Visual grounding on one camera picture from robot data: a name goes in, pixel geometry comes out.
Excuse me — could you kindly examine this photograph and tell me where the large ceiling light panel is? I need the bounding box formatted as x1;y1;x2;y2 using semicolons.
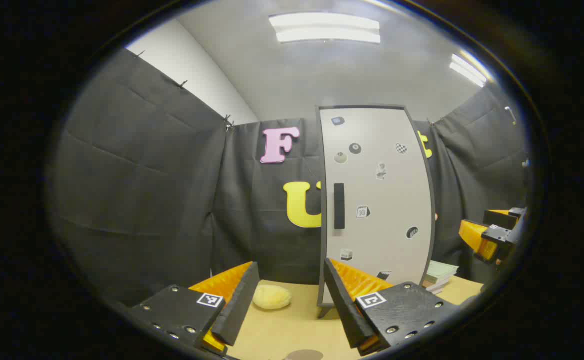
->
268;12;381;44

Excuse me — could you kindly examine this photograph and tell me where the grey cabinet door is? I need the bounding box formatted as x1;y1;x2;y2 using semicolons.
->
317;105;436;307

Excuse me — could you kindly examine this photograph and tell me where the brown round coaster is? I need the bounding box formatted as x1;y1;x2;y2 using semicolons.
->
285;349;324;360

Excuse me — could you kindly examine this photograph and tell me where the small ceiling light panel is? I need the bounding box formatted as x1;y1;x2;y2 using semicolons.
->
449;53;487;88

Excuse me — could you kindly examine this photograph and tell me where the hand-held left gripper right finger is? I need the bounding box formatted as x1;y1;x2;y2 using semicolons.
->
323;258;460;357

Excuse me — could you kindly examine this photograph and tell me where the yellow round sponge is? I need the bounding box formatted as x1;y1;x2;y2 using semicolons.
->
252;285;292;311

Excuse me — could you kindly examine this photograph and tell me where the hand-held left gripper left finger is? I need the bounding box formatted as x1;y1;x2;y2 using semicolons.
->
131;261;261;357

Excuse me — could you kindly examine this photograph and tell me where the black backdrop cloth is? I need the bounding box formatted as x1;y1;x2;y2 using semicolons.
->
52;49;530;306

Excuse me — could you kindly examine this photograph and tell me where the grey cabinet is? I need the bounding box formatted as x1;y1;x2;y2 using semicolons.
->
316;104;437;320

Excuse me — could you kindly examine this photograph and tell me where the stack of green books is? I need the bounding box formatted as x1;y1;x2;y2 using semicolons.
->
422;260;459;295

